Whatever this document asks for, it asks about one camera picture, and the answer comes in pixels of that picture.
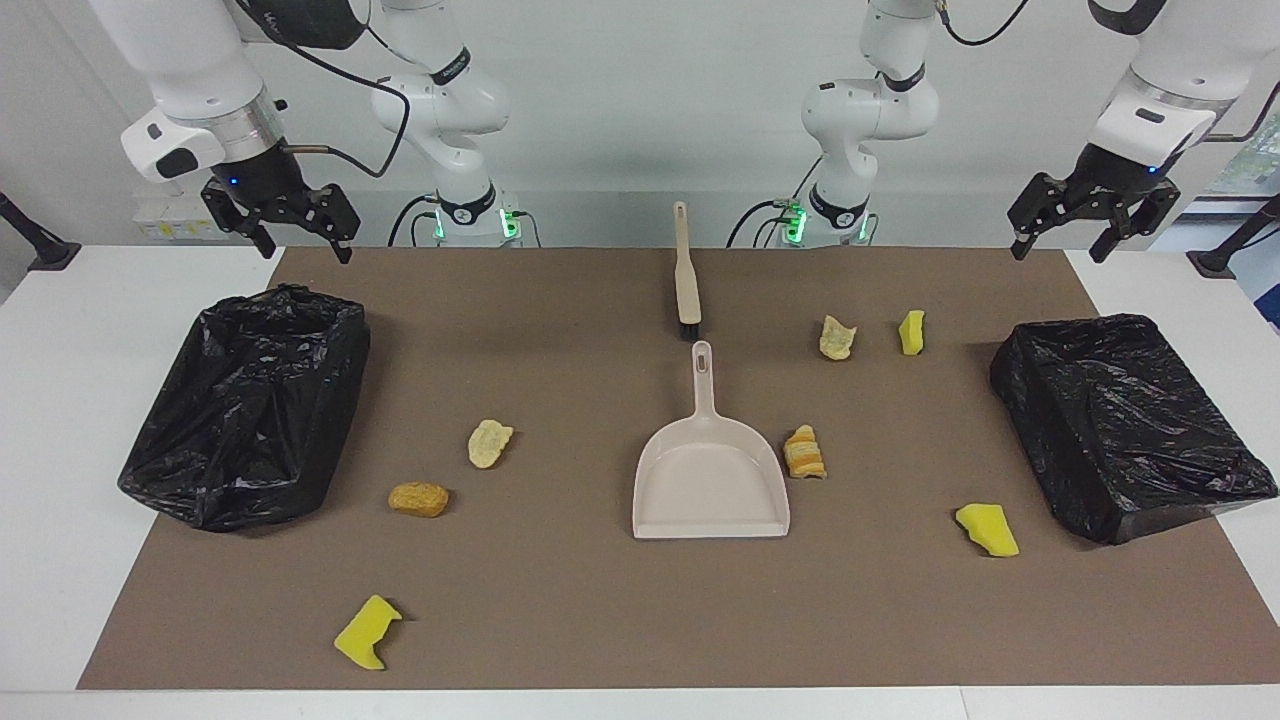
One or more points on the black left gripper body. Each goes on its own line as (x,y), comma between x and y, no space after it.
(1115,180)

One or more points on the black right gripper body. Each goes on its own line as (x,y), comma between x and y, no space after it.
(265,180)

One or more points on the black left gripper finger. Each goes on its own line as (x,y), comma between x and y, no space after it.
(1035,205)
(1145,220)

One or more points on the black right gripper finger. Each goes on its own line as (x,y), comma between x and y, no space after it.
(335,215)
(235,208)

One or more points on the yellow sponge green backing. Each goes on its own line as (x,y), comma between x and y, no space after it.
(911,334)

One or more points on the pale cracker piece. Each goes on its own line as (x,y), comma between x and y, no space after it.
(836,339)
(488,445)

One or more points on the plain yellow sponge piece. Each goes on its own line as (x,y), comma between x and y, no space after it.
(988,530)

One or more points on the striped croissant bread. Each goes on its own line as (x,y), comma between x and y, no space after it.
(804,453)

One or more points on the beige hand brush black bristles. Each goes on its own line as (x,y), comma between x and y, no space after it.
(686,280)

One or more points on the beige plastic dustpan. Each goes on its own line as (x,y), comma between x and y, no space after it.
(710,480)

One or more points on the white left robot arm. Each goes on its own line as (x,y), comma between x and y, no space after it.
(1170,90)

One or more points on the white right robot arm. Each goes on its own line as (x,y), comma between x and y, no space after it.
(200,60)

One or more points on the black bag lined bin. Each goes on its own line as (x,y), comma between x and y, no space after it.
(1120,420)
(250,420)

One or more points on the pale flat cracker piece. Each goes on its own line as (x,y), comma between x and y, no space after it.
(488,445)

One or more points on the brown bread nugget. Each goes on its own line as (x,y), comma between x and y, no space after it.
(418,499)

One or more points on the notched yellow sponge piece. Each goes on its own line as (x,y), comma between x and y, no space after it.
(362,635)

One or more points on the brown table mat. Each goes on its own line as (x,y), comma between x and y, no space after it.
(640,600)

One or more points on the white wall socket box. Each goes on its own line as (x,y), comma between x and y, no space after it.
(165,220)

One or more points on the black camera stand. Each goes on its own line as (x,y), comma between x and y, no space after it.
(1230,250)
(40,248)

